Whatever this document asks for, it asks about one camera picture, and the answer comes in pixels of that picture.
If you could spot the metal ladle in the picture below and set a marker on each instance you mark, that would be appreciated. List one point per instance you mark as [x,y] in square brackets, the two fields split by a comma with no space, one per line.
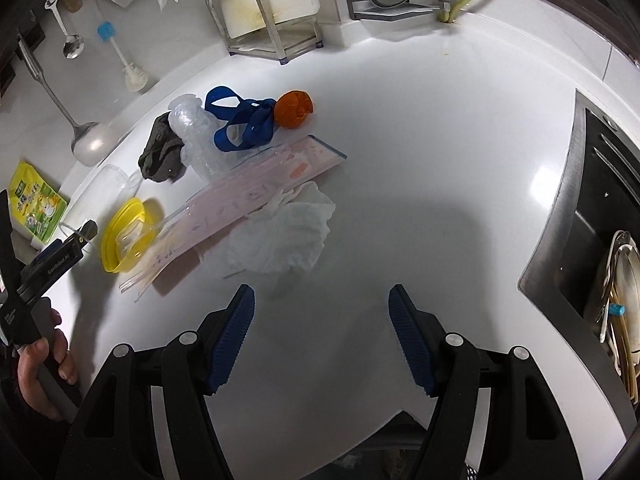
[92,142]

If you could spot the white tissue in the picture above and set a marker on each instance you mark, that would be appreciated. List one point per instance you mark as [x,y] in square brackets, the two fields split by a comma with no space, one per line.
[285,230]

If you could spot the pink clear plastic packaging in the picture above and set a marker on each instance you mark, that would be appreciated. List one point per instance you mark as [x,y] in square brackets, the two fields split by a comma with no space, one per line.
[240,195]

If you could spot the dark cloth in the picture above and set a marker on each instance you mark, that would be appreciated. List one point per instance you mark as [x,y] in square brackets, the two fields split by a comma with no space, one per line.
[160,155]

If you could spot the clear plastic cup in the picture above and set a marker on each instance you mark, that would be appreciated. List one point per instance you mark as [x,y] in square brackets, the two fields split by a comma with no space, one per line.
[95,195]

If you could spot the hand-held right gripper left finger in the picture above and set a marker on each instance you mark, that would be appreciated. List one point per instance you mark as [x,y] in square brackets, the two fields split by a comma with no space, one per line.
[235,340]

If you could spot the white plate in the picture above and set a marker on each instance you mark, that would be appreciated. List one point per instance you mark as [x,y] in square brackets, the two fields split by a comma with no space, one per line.
[629,300]

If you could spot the yellow plastic lid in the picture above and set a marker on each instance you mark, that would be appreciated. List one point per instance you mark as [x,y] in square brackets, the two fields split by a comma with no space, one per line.
[111,232]

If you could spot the green yellow seasoning pouch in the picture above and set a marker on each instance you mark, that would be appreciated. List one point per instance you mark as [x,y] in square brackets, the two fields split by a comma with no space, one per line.
[35,200]

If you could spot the person's left hand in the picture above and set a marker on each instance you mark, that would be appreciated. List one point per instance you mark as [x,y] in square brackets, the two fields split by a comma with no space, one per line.
[30,380]

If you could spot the blue ribbon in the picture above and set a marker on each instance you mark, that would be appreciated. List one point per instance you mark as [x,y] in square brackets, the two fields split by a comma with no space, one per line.
[257,122]

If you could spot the dishes in sink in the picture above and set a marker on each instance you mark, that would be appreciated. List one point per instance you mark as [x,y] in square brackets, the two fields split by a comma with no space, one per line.
[606,280]

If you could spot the metal cutting board rack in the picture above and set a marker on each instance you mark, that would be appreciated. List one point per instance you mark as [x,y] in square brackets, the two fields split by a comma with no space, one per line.
[260,50]

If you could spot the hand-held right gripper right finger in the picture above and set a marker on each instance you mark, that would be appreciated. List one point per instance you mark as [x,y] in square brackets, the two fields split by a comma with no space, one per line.
[410,340]

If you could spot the orange plastic cap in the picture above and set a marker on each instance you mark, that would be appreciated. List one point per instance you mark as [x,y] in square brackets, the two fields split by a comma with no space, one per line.
[295,107]

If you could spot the steel sink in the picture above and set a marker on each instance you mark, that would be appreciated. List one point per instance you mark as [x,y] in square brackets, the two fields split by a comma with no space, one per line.
[590,210]

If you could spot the clear plastic bag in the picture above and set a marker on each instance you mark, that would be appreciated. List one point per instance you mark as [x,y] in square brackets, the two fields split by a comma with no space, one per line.
[192,130]

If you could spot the person's left forearm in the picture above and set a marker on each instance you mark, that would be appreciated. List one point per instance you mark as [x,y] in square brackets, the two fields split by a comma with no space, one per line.
[30,445]

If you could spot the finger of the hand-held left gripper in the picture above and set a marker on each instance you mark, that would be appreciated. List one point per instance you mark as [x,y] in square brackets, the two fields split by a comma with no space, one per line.
[47,261]

